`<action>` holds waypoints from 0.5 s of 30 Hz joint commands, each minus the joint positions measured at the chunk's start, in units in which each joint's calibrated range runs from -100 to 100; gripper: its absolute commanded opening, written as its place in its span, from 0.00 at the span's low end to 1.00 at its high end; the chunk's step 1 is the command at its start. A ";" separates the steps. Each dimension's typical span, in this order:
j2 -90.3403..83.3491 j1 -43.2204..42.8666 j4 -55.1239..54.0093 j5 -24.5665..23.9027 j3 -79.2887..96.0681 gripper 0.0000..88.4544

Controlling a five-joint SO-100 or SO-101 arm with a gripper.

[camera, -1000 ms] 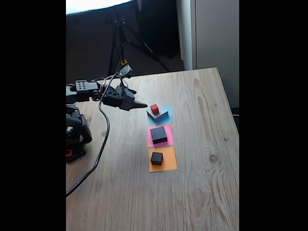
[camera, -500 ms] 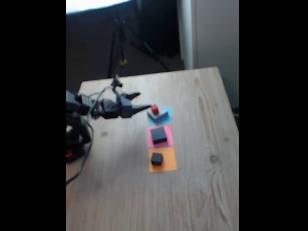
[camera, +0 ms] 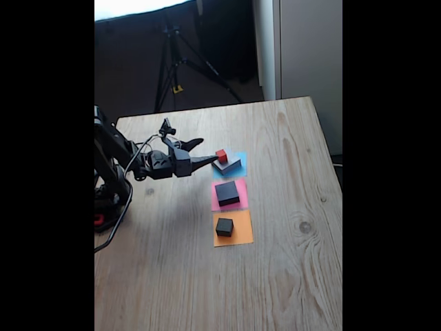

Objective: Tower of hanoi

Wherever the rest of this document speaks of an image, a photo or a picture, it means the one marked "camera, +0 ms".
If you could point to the tall black tripod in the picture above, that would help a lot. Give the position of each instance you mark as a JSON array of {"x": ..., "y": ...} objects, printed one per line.
[{"x": 171, "y": 62}]

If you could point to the white cabinet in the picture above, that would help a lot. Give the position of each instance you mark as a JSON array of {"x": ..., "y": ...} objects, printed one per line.
[{"x": 310, "y": 51}]

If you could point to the small red cube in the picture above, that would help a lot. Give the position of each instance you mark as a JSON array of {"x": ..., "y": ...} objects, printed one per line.
[{"x": 221, "y": 156}]

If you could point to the orange paper sheet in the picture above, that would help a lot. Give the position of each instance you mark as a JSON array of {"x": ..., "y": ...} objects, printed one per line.
[{"x": 243, "y": 232}]

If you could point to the bright white light panel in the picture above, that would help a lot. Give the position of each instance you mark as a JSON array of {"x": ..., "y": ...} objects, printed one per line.
[{"x": 138, "y": 7}]

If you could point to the yellow tape under tall tripod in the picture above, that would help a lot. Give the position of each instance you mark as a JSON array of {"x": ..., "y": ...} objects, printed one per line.
[{"x": 177, "y": 89}]

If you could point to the small wrist camera board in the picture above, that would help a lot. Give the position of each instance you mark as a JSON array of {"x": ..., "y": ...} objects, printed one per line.
[{"x": 167, "y": 128}]

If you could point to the large grey block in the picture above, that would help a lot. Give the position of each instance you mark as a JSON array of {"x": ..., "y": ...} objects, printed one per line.
[{"x": 231, "y": 165}]

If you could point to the blue paper sheet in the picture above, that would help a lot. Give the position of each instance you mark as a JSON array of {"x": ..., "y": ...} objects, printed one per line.
[{"x": 243, "y": 165}]

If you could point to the small dark cube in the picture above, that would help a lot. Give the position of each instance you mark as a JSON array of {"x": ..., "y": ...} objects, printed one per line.
[{"x": 224, "y": 227}]

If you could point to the pink paper sheet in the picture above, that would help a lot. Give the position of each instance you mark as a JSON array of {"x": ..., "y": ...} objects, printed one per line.
[{"x": 243, "y": 193}]

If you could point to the medium dark block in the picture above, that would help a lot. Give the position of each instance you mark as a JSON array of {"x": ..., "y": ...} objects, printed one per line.
[{"x": 227, "y": 192}]

